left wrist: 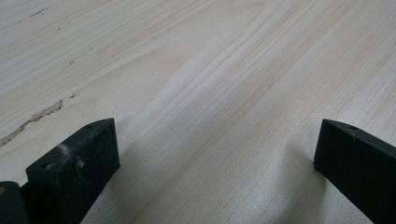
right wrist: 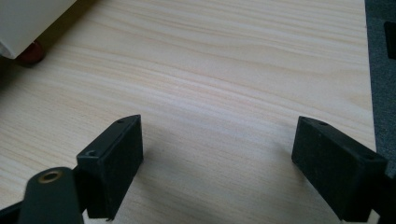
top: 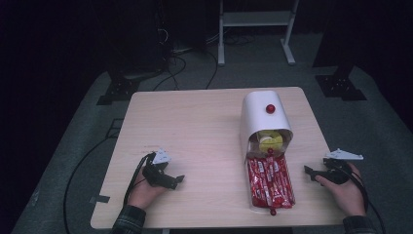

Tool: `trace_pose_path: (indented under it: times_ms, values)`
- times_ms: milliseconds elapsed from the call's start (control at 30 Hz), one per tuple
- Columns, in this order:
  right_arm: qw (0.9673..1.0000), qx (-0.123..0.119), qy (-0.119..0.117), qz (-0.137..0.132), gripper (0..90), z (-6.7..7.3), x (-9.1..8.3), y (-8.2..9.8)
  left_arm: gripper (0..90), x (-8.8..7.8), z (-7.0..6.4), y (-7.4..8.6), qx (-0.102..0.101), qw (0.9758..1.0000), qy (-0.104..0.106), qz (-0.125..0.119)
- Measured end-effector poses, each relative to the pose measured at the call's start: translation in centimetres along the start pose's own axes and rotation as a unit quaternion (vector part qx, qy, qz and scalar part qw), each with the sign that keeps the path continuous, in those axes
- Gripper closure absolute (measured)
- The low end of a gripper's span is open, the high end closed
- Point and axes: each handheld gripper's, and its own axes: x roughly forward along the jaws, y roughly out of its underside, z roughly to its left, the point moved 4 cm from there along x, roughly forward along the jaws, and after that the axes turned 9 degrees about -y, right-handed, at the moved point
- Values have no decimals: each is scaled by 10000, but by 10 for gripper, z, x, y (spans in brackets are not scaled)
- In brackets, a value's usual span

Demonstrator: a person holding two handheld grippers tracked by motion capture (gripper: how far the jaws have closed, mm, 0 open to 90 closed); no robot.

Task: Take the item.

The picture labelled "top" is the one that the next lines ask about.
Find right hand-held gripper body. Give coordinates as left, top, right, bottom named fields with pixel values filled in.
left=321, top=147, right=364, bottom=185

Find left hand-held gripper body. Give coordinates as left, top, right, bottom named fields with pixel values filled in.
left=141, top=148, right=175, bottom=189

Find person's left hand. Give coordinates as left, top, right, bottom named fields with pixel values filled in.
left=127, top=168, right=170, bottom=211

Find person's right hand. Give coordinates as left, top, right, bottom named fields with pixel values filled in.
left=315, top=162, right=367, bottom=217

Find row of red snack packets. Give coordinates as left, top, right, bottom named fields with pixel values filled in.
left=246, top=155, right=296, bottom=210

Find yellow packaged snack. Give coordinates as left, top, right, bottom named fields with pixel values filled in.
left=257, top=130, right=284, bottom=150

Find black floor tape marks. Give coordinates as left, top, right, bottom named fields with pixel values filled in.
left=106, top=118, right=125, bottom=139

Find black tape strip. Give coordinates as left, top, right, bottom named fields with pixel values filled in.
left=90, top=194, right=111, bottom=205

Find white drawer with red knob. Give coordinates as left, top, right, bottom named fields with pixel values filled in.
left=244, top=147, right=297, bottom=217

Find white domed storage box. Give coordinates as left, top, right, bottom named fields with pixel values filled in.
left=239, top=90, right=294, bottom=160

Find black stand base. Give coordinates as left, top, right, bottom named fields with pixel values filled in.
left=95, top=77, right=141, bottom=106
left=315, top=73, right=368, bottom=101

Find dark equipment rack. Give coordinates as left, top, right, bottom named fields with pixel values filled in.
left=105, top=0, right=174, bottom=77

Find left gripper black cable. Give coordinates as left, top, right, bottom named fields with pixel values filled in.
left=122, top=151, right=157, bottom=207

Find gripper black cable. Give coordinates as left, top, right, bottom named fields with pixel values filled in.
left=337, top=160, right=388, bottom=234
left=122, top=151, right=157, bottom=207

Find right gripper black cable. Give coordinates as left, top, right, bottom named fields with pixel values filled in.
left=337, top=160, right=388, bottom=234

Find long black floor cable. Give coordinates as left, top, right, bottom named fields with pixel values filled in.
left=62, top=136, right=115, bottom=234

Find white metal table frame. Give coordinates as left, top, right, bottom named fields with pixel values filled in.
left=217, top=0, right=300, bottom=67

